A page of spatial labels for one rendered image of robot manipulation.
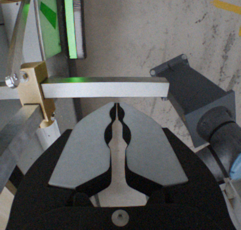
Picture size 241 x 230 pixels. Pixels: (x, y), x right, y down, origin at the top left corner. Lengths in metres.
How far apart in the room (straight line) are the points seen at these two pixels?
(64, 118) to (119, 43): 0.75
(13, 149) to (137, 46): 1.01
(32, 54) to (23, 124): 0.33
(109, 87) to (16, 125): 0.17
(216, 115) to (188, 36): 0.71
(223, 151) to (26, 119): 0.60
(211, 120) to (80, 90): 0.56
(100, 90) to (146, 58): 0.89
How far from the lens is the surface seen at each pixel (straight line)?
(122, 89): 0.26
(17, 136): 0.25
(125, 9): 1.09
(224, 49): 1.42
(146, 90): 0.27
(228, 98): 0.74
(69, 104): 0.47
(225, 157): 0.60
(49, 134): 0.69
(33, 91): 0.30
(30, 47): 0.54
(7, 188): 0.58
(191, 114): 0.68
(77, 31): 0.39
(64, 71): 0.42
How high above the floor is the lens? 1.08
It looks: 58 degrees down
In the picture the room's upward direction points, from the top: 176 degrees clockwise
